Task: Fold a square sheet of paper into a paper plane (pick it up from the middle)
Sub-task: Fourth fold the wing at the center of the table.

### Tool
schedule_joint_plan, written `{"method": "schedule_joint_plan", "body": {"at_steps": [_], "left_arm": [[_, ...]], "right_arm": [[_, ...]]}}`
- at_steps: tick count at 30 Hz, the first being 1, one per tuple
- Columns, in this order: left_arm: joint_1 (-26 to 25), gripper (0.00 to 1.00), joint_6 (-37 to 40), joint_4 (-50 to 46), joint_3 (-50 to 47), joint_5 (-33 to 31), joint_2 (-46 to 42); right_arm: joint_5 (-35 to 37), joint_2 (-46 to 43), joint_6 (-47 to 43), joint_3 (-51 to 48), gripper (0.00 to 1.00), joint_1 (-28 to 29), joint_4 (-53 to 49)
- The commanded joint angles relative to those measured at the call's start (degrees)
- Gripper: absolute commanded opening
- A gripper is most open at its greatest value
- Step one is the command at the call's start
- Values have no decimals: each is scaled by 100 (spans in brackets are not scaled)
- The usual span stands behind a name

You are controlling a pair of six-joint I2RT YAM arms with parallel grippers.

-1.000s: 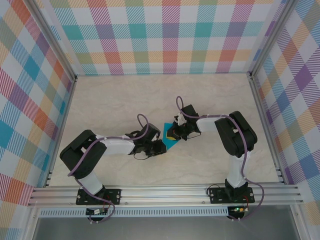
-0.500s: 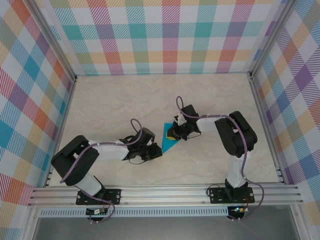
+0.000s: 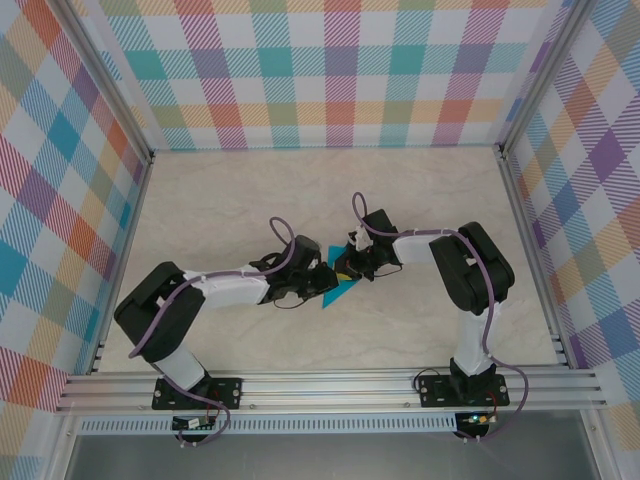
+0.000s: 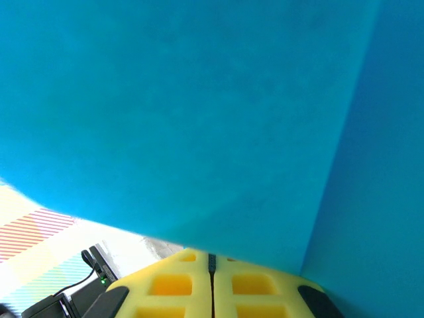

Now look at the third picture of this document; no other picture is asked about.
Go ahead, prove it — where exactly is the left gripper thin black cable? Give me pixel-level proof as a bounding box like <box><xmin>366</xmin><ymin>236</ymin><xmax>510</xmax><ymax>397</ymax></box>
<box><xmin>274</xmin><ymin>294</ymin><xmax>309</xmax><ymax>312</ymax></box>

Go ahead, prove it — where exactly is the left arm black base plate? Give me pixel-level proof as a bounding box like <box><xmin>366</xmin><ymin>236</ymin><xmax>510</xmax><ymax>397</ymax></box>
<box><xmin>152</xmin><ymin>377</ymin><xmax>244</xmax><ymax>411</ymax></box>

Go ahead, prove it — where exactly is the thin black base wire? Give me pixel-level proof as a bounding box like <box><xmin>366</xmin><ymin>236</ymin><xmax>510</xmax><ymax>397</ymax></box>
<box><xmin>413</xmin><ymin>363</ymin><xmax>454</xmax><ymax>394</ymax></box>

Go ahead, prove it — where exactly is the aluminium frame post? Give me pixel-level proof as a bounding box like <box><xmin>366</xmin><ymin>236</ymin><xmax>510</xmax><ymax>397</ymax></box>
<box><xmin>52</xmin><ymin>0</ymin><xmax>156</xmax><ymax>164</ymax></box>
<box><xmin>493</xmin><ymin>0</ymin><xmax>594</xmax><ymax>159</ymax></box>

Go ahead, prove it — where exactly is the blue paper sheet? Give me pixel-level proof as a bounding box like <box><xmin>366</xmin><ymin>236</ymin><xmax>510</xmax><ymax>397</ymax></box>
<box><xmin>319</xmin><ymin>244</ymin><xmax>361</xmax><ymax>311</ymax></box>

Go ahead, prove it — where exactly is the aluminium mounting rail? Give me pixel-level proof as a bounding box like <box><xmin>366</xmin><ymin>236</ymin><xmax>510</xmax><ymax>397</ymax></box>
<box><xmin>54</xmin><ymin>368</ymin><xmax>609</xmax><ymax>414</ymax></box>

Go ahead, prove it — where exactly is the grey metal panel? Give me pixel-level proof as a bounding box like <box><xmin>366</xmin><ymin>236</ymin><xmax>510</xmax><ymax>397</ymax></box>
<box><xmin>64</xmin><ymin>432</ymin><xmax>596</xmax><ymax>480</ymax></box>

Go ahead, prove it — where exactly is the perforated metal cable tray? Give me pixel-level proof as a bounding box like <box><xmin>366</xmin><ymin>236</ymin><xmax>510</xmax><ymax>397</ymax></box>
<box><xmin>78</xmin><ymin>417</ymin><xmax>459</xmax><ymax>435</ymax></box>

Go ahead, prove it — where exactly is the aluminium side rail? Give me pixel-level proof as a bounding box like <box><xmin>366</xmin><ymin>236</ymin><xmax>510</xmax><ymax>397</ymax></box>
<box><xmin>494</xmin><ymin>147</ymin><xmax>571</xmax><ymax>369</ymax></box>
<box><xmin>87</xmin><ymin>154</ymin><xmax>154</xmax><ymax>376</ymax></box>

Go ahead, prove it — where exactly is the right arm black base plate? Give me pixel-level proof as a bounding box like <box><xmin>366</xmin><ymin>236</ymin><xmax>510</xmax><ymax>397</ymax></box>
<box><xmin>418</xmin><ymin>374</ymin><xmax>510</xmax><ymax>409</ymax></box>

